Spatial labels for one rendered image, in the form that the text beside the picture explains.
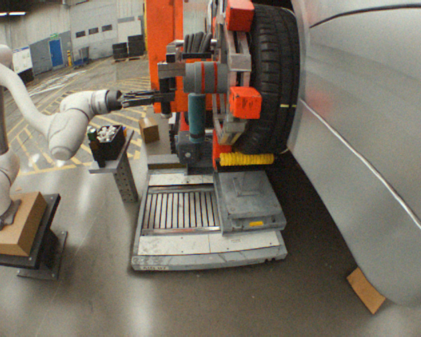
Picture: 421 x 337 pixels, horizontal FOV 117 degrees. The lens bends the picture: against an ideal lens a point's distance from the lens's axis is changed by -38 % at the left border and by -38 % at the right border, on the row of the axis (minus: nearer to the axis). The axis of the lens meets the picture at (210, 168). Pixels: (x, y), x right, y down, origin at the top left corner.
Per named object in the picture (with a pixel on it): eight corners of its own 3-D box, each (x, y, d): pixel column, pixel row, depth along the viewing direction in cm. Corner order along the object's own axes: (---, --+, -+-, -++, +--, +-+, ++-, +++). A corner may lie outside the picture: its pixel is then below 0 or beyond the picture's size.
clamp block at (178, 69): (186, 76, 62) (185, 60, 59) (158, 77, 61) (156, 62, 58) (186, 73, 66) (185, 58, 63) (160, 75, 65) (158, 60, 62)
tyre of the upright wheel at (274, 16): (280, 176, 101) (360, 79, 41) (234, 179, 99) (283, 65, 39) (256, 83, 128) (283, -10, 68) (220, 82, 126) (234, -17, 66)
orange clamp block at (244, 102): (251, 107, 63) (260, 119, 56) (227, 107, 62) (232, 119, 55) (253, 87, 59) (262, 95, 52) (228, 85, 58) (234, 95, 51)
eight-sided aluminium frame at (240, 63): (241, 167, 77) (255, 9, 44) (224, 168, 77) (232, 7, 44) (221, 111, 120) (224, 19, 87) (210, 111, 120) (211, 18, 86)
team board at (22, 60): (23, 93, 528) (13, 47, 408) (15, 96, 519) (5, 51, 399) (40, 82, 643) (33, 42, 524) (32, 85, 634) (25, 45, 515)
